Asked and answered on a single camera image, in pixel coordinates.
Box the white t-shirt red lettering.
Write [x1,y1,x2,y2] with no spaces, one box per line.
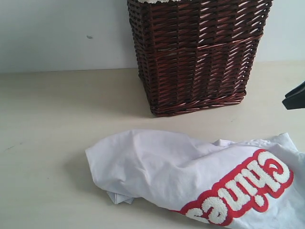
[85,130,305,229]

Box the dark brown wicker basket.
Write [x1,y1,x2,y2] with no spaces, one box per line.
[127,0,273,116]

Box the white lace basket liner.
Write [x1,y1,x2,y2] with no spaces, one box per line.
[137,0,181,4]

